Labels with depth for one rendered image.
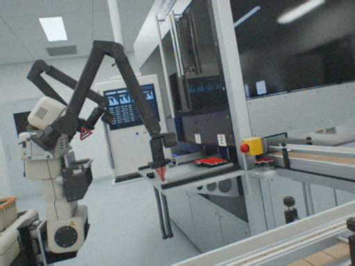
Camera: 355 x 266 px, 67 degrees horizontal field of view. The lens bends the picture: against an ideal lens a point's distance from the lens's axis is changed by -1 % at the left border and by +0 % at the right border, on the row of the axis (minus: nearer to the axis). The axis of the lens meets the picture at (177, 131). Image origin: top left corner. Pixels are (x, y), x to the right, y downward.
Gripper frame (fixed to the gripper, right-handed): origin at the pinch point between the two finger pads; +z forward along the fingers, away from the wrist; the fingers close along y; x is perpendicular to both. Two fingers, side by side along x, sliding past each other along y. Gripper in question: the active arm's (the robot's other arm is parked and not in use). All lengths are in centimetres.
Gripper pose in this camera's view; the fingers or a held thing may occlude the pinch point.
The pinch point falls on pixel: (162, 179)
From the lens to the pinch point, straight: 130.0
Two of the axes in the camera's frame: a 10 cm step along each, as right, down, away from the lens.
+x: -3.1, 0.1, 9.5
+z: 1.7, 9.8, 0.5
